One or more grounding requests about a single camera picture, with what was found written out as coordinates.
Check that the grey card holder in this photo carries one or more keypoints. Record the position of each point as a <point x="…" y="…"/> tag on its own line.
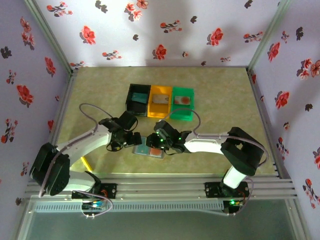
<point x="147" y="156"/>

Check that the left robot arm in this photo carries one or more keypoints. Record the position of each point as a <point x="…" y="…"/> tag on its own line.
<point x="82" y="145"/>

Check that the beige plastic card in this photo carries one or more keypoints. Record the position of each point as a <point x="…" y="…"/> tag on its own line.
<point x="160" y="99"/>

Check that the white card red circles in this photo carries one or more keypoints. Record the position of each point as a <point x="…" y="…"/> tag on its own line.
<point x="182" y="100"/>

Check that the black plastic bin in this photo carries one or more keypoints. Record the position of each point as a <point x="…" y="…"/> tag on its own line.
<point x="136" y="110"/>

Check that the yellow plastic bin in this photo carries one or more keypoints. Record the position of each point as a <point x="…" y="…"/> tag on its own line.
<point x="158" y="111"/>

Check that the green plastic bin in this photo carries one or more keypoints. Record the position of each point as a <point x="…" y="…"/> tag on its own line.
<point x="181" y="110"/>

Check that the yellow strip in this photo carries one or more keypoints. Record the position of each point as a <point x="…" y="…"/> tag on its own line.
<point x="87" y="163"/>

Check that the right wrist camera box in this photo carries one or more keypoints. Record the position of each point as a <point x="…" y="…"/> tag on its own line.
<point x="160" y="125"/>

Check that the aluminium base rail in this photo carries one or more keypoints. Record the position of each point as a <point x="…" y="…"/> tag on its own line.
<point x="162" y="187"/>

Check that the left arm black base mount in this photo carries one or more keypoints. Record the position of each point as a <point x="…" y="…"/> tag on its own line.
<point x="110" y="191"/>

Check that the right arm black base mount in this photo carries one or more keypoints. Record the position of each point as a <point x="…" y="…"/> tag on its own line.
<point x="212" y="190"/>

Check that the aluminium side rail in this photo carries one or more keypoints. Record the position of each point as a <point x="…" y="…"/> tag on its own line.
<point x="67" y="90"/>
<point x="260" y="112"/>

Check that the aluminium corner post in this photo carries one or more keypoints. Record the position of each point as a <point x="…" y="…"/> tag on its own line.
<point x="49" y="32"/>
<point x="269" y="32"/>

